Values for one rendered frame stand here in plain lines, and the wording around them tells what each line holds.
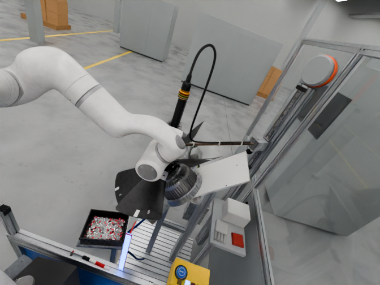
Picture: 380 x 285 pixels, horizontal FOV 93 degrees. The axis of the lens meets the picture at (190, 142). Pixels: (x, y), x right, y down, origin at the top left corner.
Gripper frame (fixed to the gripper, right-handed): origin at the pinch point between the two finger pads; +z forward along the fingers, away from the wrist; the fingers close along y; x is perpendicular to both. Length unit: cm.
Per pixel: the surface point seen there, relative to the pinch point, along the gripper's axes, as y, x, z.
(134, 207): -3.8, -34.8, -21.9
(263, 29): 193, 95, 1241
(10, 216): -52, -51, -36
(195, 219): 33, -71, 9
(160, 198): 5.4, -32.2, -14.2
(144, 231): 0, -143, 25
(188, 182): 16.9, -35.3, 4.9
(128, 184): -16, -50, 1
